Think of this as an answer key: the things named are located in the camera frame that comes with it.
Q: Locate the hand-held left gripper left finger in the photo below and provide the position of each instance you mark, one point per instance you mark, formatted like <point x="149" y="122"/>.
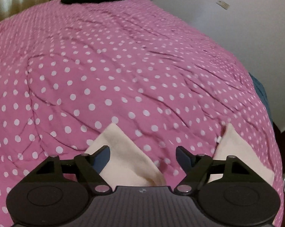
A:
<point x="104" y="157"/>

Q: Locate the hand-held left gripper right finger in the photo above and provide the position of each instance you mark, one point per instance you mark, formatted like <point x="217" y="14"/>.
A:
<point x="183" y="158"/>

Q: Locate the cream fleece garment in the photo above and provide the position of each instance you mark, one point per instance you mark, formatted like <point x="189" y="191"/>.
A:
<point x="123" y="146"/>

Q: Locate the pink polka dot blanket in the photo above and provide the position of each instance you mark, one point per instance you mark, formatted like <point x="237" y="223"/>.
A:
<point x="109" y="71"/>

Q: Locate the blue blanket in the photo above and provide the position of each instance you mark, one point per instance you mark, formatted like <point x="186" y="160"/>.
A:
<point x="263" y="94"/>

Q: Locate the white wall socket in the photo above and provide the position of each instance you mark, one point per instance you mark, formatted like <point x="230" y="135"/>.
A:
<point x="223" y="4"/>

